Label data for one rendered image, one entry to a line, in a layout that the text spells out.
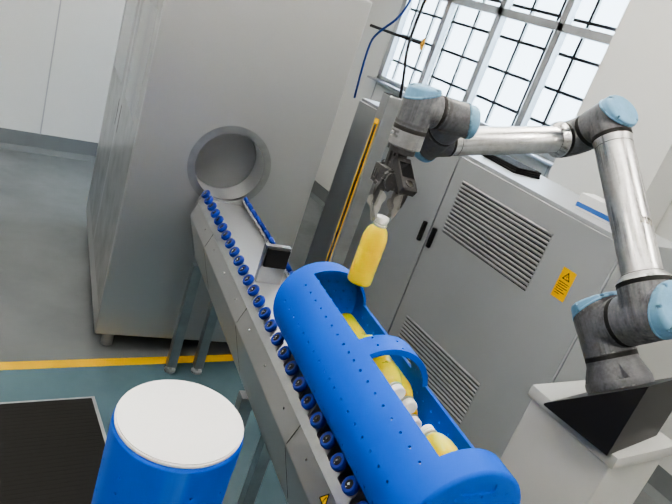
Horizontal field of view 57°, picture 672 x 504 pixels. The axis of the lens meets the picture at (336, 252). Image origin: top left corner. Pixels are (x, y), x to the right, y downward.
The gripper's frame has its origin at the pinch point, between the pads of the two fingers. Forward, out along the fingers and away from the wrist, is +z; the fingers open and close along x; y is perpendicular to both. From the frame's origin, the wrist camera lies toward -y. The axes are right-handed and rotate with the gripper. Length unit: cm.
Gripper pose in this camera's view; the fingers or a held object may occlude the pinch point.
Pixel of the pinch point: (381, 219)
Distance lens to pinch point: 170.3
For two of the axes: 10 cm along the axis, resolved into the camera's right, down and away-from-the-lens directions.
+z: -3.1, 8.9, 3.3
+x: -8.8, -1.4, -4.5
